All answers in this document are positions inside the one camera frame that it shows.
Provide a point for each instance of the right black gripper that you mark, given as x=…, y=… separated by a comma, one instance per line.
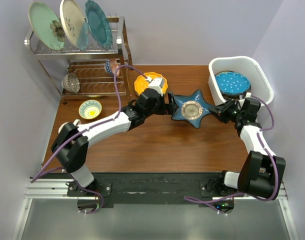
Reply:
x=220, y=111

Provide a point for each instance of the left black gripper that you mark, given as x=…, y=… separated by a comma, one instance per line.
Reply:
x=169, y=108

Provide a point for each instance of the clear glass plate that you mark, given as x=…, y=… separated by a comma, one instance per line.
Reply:
x=191, y=110

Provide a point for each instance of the dark blue scalloped plate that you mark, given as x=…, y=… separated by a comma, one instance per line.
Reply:
x=179, y=100

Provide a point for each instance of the bright blue dotted plate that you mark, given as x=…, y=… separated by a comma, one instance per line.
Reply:
x=232, y=83

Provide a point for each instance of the orange dotted plate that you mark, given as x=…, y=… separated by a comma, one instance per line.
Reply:
x=140, y=84

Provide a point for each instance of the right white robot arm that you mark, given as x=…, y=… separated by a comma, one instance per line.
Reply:
x=262, y=172

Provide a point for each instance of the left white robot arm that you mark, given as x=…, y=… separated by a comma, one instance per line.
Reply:
x=72, y=143

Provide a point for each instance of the white plastic bin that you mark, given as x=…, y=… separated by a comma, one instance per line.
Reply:
x=248, y=67

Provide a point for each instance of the blue orange patterned bowl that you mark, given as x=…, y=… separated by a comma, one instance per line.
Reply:
x=112, y=67

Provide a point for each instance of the yellow blue patterned bowl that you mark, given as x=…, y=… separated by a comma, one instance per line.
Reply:
x=90, y=109

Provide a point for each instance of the metal dish rack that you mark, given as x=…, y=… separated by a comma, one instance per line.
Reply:
x=88, y=64

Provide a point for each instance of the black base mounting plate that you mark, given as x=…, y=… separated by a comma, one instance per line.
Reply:
x=159, y=188

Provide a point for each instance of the grey patterned bowl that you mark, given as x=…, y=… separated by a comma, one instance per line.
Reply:
x=71, y=83

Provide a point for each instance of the small light blue plate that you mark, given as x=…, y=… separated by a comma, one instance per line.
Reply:
x=83, y=38

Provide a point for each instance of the cream ceramic mug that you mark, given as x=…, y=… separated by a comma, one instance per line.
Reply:
x=75, y=123

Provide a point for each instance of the teal scalloped plate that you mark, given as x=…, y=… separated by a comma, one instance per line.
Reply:
x=98, y=24

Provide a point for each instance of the cream floral plate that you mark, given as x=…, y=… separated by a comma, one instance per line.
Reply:
x=72, y=19

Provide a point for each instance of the mint green flower plate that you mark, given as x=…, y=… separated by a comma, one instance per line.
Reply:
x=46, y=25

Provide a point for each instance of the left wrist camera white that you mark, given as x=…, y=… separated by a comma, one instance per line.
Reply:
x=157, y=84

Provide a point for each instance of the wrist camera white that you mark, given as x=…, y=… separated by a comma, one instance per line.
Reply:
x=247, y=95
x=157, y=84

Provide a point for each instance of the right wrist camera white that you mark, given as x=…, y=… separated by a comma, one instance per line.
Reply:
x=247, y=95

